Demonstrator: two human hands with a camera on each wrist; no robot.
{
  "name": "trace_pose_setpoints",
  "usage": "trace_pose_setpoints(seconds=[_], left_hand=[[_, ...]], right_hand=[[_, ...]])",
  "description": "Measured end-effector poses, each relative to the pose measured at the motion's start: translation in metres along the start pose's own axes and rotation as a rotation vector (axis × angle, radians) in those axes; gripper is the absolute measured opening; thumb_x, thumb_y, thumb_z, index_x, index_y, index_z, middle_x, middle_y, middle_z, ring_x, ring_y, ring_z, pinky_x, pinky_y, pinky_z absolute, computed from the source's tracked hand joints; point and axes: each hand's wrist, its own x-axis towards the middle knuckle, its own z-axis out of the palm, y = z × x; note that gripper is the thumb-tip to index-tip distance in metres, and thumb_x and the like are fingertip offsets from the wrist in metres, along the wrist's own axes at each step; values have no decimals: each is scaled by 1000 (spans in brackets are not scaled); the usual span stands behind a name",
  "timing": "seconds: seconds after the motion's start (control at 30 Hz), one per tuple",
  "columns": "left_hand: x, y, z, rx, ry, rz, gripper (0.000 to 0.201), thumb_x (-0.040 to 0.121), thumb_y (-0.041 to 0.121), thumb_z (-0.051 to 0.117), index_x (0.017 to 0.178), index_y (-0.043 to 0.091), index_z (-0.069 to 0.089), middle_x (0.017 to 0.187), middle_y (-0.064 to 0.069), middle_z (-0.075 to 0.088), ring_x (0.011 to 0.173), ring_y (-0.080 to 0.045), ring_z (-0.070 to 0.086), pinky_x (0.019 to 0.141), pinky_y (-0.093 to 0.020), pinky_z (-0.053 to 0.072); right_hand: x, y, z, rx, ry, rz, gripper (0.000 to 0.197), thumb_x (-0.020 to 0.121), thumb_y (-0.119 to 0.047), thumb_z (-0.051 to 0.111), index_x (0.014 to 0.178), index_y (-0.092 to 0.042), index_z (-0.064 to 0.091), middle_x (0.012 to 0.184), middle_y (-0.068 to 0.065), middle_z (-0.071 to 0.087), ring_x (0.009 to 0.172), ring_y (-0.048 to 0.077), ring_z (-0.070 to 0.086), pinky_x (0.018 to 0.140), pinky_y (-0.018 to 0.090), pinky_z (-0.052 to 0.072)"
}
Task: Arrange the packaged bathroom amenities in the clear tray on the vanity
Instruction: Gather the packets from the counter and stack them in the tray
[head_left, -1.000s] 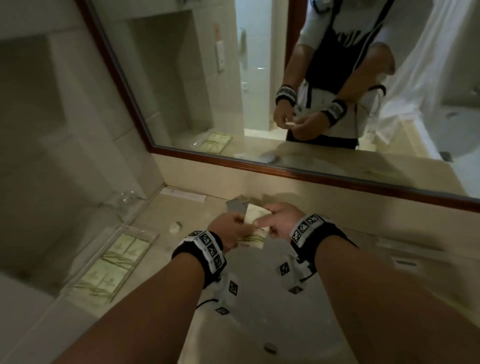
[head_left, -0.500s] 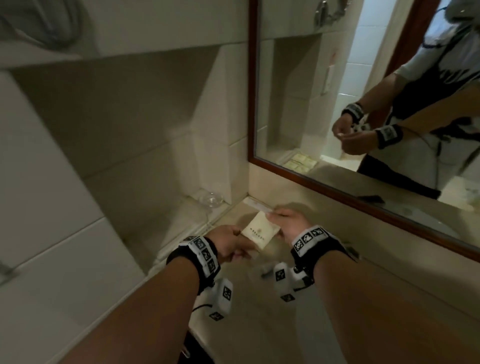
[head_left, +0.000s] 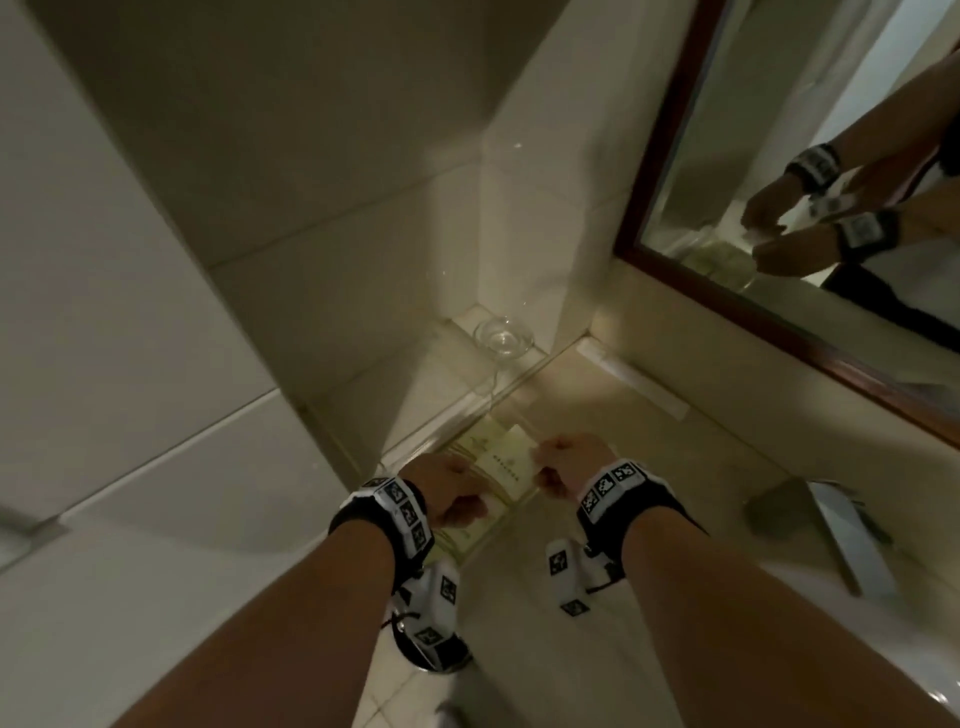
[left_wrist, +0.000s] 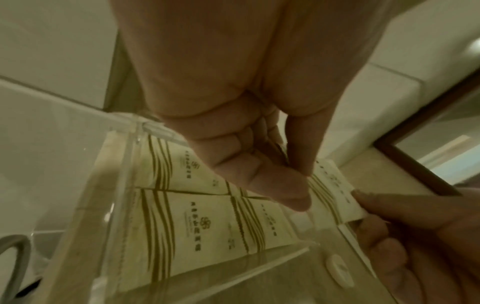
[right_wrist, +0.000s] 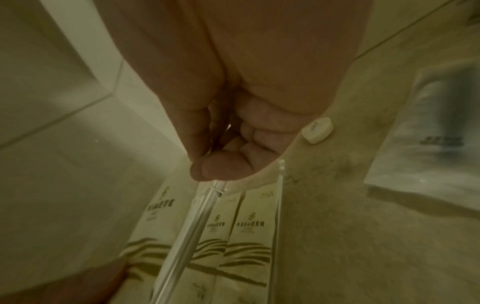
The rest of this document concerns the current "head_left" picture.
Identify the person's right hand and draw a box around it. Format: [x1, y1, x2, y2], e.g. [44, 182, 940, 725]
[533, 432, 621, 502]

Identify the person's left hand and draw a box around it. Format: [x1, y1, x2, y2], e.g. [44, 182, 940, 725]
[396, 451, 491, 531]

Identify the striped cream toiletry packet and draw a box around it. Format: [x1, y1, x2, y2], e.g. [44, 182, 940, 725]
[470, 422, 543, 502]

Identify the person's left forearm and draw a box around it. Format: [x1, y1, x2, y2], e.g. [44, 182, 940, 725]
[112, 515, 400, 728]

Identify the person's right forearm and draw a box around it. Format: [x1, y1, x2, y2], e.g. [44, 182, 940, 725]
[620, 508, 960, 728]

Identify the black right wrist band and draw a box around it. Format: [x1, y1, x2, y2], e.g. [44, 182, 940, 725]
[575, 458, 707, 565]

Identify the black wrist band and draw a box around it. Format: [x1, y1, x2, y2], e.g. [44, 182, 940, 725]
[328, 475, 437, 595]
[575, 458, 707, 565]

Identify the black left wrist band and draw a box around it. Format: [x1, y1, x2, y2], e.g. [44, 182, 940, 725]
[328, 475, 437, 595]

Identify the chrome faucet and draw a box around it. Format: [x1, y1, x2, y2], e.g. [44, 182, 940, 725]
[742, 477, 902, 599]

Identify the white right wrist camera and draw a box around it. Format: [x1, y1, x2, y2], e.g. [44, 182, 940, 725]
[545, 535, 625, 619]

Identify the wood framed wall mirror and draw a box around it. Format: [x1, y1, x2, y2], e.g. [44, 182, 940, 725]
[612, 0, 960, 452]

